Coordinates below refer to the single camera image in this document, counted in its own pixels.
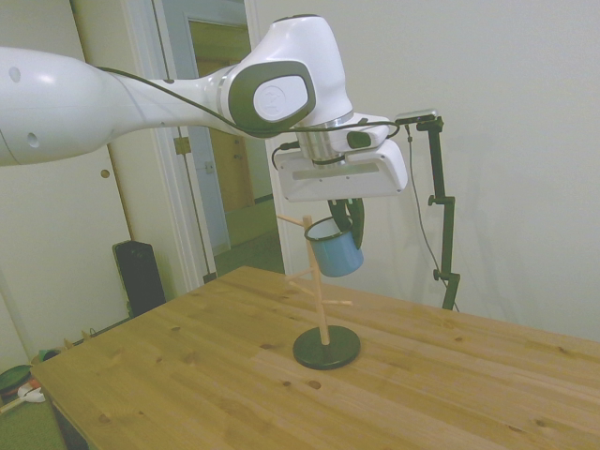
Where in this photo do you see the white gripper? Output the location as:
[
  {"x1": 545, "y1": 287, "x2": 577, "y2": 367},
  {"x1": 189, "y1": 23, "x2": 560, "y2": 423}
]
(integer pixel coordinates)
[{"x1": 274, "y1": 139, "x2": 408, "y2": 249}]

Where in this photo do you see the light blue enamel mug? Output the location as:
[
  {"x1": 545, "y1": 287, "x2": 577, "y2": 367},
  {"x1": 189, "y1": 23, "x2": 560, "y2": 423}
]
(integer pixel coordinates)
[{"x1": 304, "y1": 216, "x2": 366, "y2": 278}]

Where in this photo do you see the wooden mug tree black base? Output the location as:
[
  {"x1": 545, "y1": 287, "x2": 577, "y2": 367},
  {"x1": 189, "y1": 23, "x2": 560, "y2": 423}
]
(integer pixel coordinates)
[{"x1": 277, "y1": 214, "x2": 363, "y2": 371}]

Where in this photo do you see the wooden hallway door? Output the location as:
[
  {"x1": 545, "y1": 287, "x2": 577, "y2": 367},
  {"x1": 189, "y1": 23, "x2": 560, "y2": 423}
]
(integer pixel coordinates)
[{"x1": 196, "y1": 58, "x2": 257, "y2": 208}]

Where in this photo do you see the white open room door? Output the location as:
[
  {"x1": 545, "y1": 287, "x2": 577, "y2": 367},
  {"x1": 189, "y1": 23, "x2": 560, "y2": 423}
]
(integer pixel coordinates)
[{"x1": 154, "y1": 0, "x2": 232, "y2": 258}]

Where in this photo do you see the white closet door with knob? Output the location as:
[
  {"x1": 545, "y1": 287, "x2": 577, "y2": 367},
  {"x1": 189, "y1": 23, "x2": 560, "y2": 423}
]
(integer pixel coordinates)
[{"x1": 69, "y1": 0, "x2": 185, "y2": 324}]

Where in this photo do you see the black box on floor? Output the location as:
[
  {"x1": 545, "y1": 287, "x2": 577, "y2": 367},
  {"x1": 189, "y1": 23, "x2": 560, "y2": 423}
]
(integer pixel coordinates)
[{"x1": 112, "y1": 240, "x2": 167, "y2": 318}]

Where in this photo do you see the white floor item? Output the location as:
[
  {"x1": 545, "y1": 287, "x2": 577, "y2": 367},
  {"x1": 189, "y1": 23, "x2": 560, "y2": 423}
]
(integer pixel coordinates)
[{"x1": 17, "y1": 386, "x2": 47, "y2": 404}]

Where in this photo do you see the green round floor item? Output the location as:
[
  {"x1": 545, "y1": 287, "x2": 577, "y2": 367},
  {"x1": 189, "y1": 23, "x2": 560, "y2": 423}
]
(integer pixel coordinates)
[{"x1": 0, "y1": 365, "x2": 35, "y2": 400}]

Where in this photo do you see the grey camera cable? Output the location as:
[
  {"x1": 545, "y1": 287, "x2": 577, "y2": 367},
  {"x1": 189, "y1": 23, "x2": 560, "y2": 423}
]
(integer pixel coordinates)
[{"x1": 405, "y1": 124, "x2": 460, "y2": 313}]

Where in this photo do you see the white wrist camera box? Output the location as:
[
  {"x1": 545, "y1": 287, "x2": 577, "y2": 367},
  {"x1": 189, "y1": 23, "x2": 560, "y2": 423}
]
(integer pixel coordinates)
[{"x1": 327, "y1": 113, "x2": 391, "y2": 154}]

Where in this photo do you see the black camera stand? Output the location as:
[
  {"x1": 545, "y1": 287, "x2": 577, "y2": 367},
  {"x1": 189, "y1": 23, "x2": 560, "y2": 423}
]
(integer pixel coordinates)
[{"x1": 415, "y1": 116, "x2": 461, "y2": 311}]

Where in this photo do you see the silver exterior camera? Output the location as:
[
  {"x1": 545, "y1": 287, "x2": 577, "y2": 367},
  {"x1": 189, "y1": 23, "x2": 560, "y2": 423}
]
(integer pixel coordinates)
[{"x1": 394, "y1": 108, "x2": 441, "y2": 127}]

